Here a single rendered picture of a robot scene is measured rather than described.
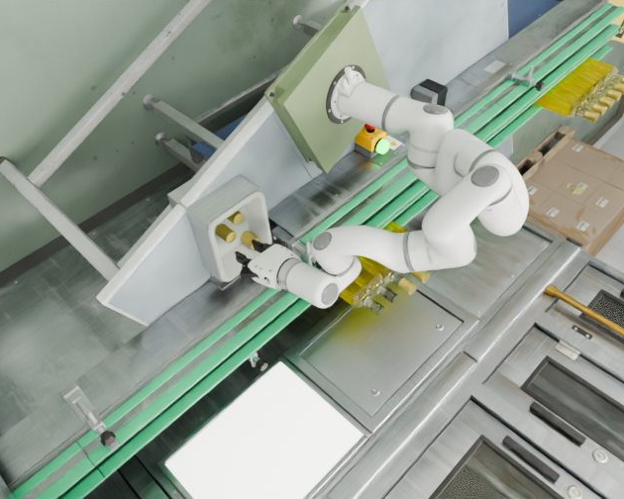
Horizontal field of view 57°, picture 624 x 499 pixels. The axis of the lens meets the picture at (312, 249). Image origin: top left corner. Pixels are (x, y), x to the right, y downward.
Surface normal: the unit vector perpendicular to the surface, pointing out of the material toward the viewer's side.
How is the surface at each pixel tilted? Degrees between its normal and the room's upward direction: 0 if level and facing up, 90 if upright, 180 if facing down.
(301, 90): 4
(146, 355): 90
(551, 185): 82
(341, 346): 90
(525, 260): 90
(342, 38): 4
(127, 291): 0
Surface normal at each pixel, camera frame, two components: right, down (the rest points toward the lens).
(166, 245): 0.71, 0.50
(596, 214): 0.02, -0.59
